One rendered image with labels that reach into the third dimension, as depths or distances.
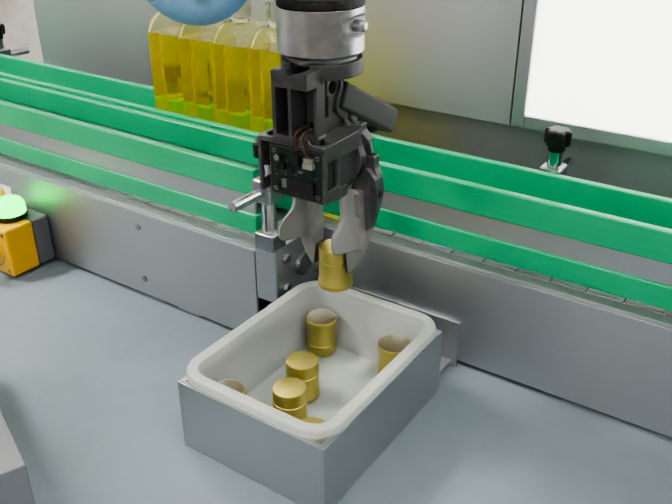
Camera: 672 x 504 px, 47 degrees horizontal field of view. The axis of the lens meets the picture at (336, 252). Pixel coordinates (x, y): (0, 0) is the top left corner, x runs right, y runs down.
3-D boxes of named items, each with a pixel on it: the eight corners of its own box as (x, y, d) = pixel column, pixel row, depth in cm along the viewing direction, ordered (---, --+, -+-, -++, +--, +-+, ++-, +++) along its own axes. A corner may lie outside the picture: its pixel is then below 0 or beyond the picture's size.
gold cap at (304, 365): (306, 409, 79) (305, 374, 77) (279, 396, 81) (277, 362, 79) (326, 391, 82) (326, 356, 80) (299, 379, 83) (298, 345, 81)
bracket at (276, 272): (328, 273, 95) (328, 221, 92) (281, 306, 88) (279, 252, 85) (304, 265, 97) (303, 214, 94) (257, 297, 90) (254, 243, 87)
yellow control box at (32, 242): (56, 260, 112) (48, 214, 108) (12, 282, 106) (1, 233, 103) (26, 248, 115) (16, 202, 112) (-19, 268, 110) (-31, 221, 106)
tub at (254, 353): (441, 386, 85) (446, 319, 81) (324, 516, 68) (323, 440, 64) (312, 337, 94) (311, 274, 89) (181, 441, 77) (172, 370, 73)
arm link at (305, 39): (307, -7, 69) (388, 1, 65) (309, 45, 71) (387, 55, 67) (257, 6, 63) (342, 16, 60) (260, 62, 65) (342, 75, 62)
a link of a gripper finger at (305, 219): (264, 269, 76) (271, 186, 71) (298, 246, 80) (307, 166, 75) (289, 282, 75) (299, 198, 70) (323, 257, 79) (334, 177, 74)
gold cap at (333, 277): (341, 295, 77) (341, 256, 75) (311, 286, 78) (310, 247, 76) (359, 280, 79) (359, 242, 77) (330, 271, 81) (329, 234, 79)
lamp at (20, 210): (35, 215, 108) (31, 195, 106) (6, 226, 105) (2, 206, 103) (14, 207, 110) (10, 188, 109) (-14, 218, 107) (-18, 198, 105)
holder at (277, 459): (460, 365, 89) (465, 308, 85) (324, 517, 69) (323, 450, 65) (337, 320, 98) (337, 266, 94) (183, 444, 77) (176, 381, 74)
